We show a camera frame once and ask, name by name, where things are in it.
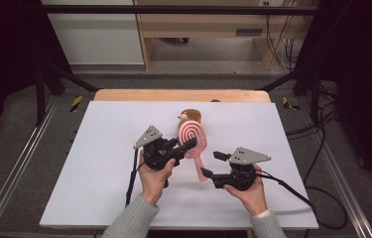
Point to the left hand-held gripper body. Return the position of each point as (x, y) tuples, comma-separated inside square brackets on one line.
[(155, 155)]

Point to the person's left hand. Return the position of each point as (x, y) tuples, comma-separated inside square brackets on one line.
[(153, 183)]

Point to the grey power strip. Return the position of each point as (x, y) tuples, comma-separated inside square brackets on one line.
[(249, 32)]

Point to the yellow black tape marker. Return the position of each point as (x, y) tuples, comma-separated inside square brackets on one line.
[(76, 103), (287, 103)]

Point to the light wooden table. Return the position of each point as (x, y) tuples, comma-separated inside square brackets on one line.
[(180, 95)]

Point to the brown cup with bear figure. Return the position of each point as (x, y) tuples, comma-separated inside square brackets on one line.
[(194, 115)]

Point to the light wooden desk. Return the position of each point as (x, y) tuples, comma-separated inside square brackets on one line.
[(203, 24)]

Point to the aluminium rail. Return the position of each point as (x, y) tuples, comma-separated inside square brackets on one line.
[(342, 185), (15, 172)]

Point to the white cabinet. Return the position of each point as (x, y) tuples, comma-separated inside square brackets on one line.
[(97, 36)]

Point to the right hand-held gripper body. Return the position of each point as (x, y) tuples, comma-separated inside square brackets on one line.
[(241, 177)]

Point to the black horizontal frame bar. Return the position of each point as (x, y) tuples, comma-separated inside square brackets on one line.
[(173, 10)]

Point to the person's right hand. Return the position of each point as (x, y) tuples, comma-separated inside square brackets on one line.
[(253, 198)]

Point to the black metal frame strut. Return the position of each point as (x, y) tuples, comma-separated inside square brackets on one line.
[(306, 79), (54, 81)]

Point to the pink hairbrush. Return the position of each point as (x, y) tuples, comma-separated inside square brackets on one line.
[(191, 130)]

